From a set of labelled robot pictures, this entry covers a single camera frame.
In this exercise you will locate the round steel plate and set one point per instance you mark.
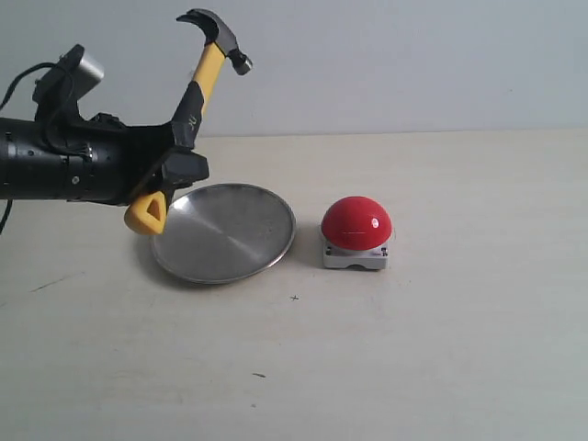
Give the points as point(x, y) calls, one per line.
point(224, 233)

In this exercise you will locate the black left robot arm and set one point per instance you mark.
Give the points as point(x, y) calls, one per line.
point(21, 154)

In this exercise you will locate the yellow black claw hammer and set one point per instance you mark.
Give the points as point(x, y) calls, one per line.
point(149, 203)

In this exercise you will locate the red dome push button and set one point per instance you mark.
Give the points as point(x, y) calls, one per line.
point(356, 231)

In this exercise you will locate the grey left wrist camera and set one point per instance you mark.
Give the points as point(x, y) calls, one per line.
point(87, 72)

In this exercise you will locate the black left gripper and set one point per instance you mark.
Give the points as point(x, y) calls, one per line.
point(101, 159)

